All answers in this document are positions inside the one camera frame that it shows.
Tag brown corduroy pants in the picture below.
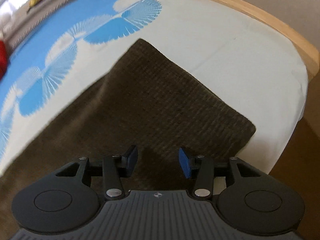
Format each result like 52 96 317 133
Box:
1 39 256 239

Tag blue white patterned bedsheet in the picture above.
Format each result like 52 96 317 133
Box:
1 0 308 172

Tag red folded quilt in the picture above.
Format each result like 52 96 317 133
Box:
0 40 8 79

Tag wooden bed frame rail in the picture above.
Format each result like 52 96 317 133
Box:
211 0 319 80

